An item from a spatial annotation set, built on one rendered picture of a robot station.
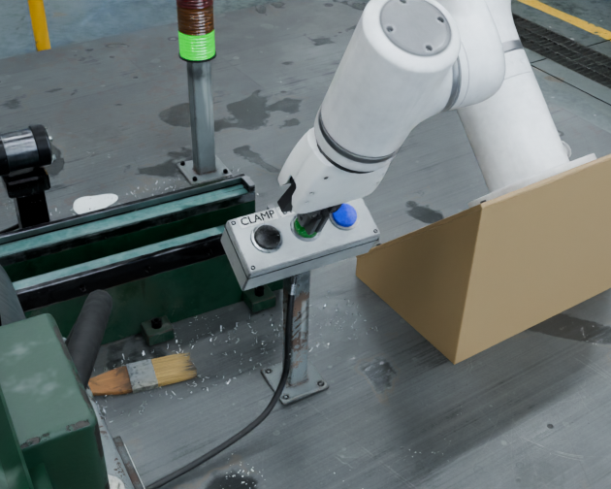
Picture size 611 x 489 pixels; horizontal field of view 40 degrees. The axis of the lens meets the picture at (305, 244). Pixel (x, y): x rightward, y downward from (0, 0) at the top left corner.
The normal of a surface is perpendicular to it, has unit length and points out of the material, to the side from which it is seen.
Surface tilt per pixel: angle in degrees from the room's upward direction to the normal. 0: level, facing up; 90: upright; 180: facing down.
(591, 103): 0
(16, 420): 0
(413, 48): 34
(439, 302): 90
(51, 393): 0
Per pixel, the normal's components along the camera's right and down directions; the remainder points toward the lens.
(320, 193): 0.29, 0.89
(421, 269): -0.84, 0.31
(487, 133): -0.68, 0.23
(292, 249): 0.25, -0.44
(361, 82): -0.70, 0.54
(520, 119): 0.02, -0.06
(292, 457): 0.02, -0.80
